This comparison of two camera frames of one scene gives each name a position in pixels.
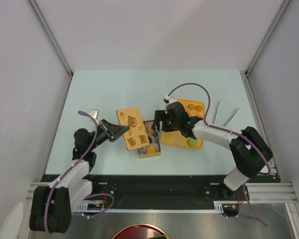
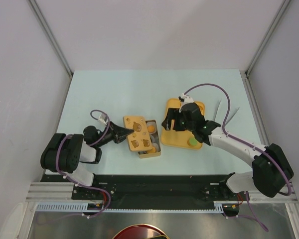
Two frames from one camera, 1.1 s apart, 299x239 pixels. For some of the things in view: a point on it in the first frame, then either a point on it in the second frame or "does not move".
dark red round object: [140, 231] does not move
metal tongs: [216, 114] does not move
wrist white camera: [94, 113] to [102, 118]
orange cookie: [149, 128] does not move
